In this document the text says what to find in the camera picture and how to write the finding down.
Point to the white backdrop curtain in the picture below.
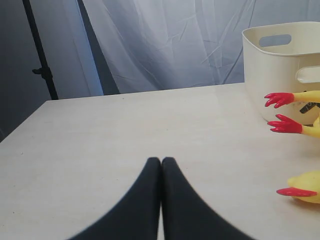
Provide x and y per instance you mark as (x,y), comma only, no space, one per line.
(109,47)

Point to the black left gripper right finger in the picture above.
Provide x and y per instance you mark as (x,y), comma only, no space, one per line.
(185,214)

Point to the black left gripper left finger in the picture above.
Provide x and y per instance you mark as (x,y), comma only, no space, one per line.
(136,215)

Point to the cream bin marked X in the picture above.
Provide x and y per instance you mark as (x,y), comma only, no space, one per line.
(283,58)

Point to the black light stand pole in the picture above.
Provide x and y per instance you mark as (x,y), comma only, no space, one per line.
(44,71)

